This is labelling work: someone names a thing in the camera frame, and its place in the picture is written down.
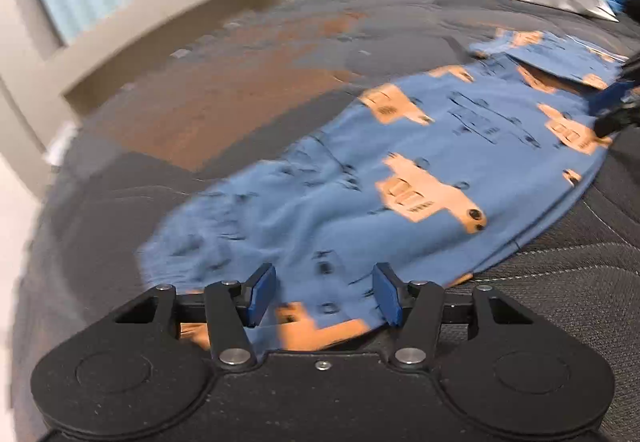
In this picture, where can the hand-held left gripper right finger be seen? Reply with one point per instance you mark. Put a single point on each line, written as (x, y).
(386, 294)

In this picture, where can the white tag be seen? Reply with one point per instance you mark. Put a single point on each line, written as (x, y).
(64, 142)

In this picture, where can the beige window ledge cabinet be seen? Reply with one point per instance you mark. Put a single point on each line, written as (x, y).
(165, 17)

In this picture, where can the blue pants with orange print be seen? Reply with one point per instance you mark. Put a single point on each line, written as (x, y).
(400, 162)

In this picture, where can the grey and orange quilted blanket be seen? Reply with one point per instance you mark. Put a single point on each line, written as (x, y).
(210, 92)

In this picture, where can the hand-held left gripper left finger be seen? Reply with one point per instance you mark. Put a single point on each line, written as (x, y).
(261, 294)

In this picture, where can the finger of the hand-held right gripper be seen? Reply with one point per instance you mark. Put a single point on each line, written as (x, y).
(620, 118)
(612, 94)

